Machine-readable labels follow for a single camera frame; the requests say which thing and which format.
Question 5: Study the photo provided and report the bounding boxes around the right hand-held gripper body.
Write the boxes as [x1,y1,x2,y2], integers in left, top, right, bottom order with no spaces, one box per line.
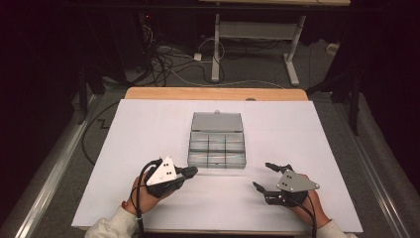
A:
[262,169,321,208]

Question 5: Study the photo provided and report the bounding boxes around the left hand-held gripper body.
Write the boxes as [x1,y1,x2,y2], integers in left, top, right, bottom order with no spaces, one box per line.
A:
[144,155,186,199]

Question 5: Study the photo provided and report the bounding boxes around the transparent grey plastic compartment box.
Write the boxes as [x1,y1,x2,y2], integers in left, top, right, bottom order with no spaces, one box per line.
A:
[186,111,248,170]

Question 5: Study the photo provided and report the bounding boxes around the person's left hand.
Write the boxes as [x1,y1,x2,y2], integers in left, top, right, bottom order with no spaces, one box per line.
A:
[122,174,172,216]

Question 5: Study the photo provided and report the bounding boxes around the person's right hand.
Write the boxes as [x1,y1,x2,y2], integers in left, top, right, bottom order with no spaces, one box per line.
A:
[289,189,332,230]

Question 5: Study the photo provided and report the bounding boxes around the white paper table cover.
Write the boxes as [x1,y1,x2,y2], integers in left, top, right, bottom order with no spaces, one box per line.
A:
[70,98,365,234]

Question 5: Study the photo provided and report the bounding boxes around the wooden table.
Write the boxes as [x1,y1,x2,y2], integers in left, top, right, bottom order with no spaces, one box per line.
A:
[78,86,365,237]

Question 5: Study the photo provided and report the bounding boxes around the black metal stand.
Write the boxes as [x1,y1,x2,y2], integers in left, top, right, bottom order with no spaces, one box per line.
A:
[306,70,364,137]
[76,63,107,126]

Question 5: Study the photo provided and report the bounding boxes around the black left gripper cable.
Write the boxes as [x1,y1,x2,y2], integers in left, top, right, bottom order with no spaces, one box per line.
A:
[130,158,164,238]

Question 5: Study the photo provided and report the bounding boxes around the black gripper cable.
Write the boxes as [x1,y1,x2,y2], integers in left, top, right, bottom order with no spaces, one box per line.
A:
[286,193,319,238]
[130,158,164,238]

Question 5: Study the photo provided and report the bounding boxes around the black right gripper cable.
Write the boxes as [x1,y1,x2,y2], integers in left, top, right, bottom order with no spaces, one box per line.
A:
[286,193,319,238]

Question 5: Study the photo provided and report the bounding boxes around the aluminium floor rail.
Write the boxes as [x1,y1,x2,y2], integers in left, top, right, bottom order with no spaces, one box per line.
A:
[331,100,415,238]
[13,93,102,238]

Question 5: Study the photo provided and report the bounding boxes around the thin black floor cable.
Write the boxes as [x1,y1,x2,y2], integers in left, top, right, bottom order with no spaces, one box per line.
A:
[80,100,123,167]

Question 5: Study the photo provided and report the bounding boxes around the long white floor cable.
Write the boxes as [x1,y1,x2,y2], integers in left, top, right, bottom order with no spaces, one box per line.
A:
[164,63,285,90]

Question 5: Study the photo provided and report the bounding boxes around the tangle of black floor cables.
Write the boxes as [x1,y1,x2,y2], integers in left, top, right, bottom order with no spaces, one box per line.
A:
[138,13,229,87]

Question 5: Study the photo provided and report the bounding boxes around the white metal desk frame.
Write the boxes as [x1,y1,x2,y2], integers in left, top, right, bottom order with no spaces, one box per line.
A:
[197,0,352,87]

